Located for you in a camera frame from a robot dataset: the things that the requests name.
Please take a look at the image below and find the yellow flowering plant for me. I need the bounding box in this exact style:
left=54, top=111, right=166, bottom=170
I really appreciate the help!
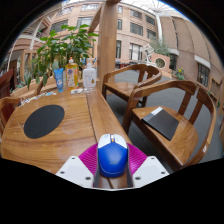
left=174, top=68, right=186, bottom=81

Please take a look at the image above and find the wooden armchair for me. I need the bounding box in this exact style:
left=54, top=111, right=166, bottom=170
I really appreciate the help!
left=0, top=96, right=22, bottom=138
left=121, top=79, right=218, bottom=171
left=34, top=78, right=58, bottom=96
left=101, top=63, right=163, bottom=108

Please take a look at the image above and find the wooden pillar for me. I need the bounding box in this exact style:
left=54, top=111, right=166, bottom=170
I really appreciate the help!
left=96, top=0, right=120, bottom=93

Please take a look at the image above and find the dark red wooden podium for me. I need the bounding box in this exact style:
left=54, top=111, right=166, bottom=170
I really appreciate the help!
left=0, top=68, right=16, bottom=99

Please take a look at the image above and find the blue squeeze tube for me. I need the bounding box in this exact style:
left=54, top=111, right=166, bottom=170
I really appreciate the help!
left=53, top=67, right=65, bottom=93

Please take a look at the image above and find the white pump dispenser bottle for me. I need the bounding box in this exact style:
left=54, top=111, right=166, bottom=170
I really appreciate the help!
left=82, top=58, right=98, bottom=93

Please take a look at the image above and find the black notebook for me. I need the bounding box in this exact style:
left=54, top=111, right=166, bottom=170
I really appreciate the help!
left=141, top=106, right=180, bottom=142

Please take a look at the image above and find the white sculpture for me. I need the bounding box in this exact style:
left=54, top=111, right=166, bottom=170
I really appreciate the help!
left=142, top=44, right=156, bottom=64

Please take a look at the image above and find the blue and white computer mouse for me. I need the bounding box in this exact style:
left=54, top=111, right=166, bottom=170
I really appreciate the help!
left=97, top=133, right=130, bottom=179

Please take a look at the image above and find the yellow dish soap bottle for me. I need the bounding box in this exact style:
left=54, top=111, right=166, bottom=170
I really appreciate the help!
left=65, top=56, right=80, bottom=91

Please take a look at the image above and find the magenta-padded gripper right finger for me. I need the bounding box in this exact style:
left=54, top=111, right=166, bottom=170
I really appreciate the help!
left=126, top=143, right=170, bottom=190

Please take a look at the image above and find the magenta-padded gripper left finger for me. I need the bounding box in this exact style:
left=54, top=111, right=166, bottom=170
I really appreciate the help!
left=55, top=143, right=100, bottom=190

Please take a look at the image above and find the green potted plant white pot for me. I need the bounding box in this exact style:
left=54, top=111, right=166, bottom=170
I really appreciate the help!
left=27, top=23, right=100, bottom=90

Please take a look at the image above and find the clear packet with white items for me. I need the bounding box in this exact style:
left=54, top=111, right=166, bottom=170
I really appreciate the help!
left=69, top=87, right=84, bottom=95

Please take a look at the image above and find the spiky green agave plant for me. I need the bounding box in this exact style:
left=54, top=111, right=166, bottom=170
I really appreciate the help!
left=16, top=71, right=33, bottom=90

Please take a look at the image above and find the round black mouse pad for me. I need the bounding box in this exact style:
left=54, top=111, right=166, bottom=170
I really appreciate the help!
left=23, top=104, right=66, bottom=140

